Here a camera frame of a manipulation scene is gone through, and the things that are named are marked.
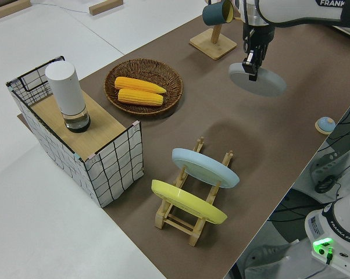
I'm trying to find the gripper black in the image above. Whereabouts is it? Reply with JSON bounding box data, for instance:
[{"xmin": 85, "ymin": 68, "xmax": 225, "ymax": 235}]
[{"xmin": 241, "ymin": 23, "xmax": 277, "ymax": 83}]

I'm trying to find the gray plate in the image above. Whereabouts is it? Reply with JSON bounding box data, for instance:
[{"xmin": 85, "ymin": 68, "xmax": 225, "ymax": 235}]
[{"xmin": 228, "ymin": 62, "xmax": 287, "ymax": 98}]

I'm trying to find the light blue plate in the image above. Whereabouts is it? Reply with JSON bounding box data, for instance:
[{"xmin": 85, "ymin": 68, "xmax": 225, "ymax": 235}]
[{"xmin": 172, "ymin": 148, "xmax": 240, "ymax": 189}]

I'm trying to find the yellow plate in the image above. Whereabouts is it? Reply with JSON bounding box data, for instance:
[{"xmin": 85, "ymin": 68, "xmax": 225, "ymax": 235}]
[{"xmin": 151, "ymin": 179, "xmax": 228, "ymax": 225}]

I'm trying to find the wooden plate rack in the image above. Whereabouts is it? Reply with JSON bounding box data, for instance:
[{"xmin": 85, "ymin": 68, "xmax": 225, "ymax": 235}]
[{"xmin": 154, "ymin": 136, "xmax": 234, "ymax": 247}]

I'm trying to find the wooden mug tree stand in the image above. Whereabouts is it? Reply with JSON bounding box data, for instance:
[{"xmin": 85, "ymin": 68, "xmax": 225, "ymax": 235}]
[{"xmin": 188, "ymin": 0, "xmax": 238, "ymax": 61}]

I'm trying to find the dark teal mug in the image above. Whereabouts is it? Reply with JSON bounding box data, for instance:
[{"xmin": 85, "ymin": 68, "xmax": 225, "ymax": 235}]
[{"xmin": 202, "ymin": 0, "xmax": 235, "ymax": 26}]

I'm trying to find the round brown wicker basket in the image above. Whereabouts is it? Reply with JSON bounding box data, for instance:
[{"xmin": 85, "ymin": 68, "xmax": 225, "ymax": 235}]
[{"xmin": 104, "ymin": 59, "xmax": 184, "ymax": 116}]

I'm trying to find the yellow corn cob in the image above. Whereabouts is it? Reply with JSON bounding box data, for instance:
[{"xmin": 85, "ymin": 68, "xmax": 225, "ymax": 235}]
[
  {"xmin": 117, "ymin": 88, "xmax": 165, "ymax": 107},
  {"xmin": 114, "ymin": 76, "xmax": 167, "ymax": 95}
]

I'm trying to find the wooden block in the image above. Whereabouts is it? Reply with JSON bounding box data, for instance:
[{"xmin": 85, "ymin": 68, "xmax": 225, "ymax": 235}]
[
  {"xmin": 88, "ymin": 0, "xmax": 125, "ymax": 16},
  {"xmin": 0, "ymin": 0, "xmax": 32, "ymax": 20}
]

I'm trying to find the white cylindrical bottle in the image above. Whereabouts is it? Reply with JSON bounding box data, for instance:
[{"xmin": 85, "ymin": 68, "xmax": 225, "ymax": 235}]
[{"xmin": 45, "ymin": 61, "xmax": 92, "ymax": 134}]

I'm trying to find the wire grid wooden shelf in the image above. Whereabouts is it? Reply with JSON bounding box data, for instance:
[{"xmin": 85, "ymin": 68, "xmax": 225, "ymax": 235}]
[{"xmin": 5, "ymin": 55, "xmax": 144, "ymax": 209}]

